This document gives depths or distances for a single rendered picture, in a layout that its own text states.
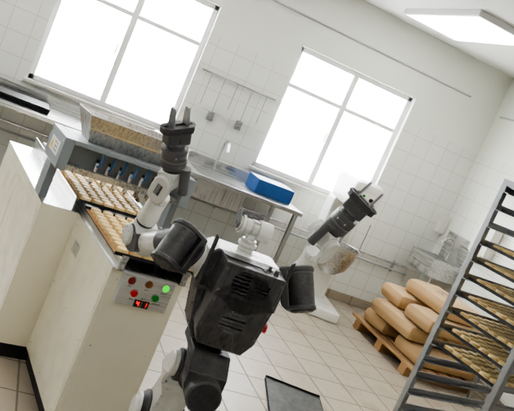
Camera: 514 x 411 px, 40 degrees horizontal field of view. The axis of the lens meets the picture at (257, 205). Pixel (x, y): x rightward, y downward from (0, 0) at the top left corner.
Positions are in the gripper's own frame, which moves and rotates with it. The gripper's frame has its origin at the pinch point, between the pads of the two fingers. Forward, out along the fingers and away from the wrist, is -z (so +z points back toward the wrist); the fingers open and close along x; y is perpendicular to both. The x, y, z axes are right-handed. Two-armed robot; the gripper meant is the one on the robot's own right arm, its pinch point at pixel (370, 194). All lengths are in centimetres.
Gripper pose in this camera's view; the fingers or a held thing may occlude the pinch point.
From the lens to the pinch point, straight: 246.7
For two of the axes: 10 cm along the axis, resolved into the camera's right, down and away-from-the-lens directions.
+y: 3.4, -1.4, 9.3
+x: -6.7, -7.3, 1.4
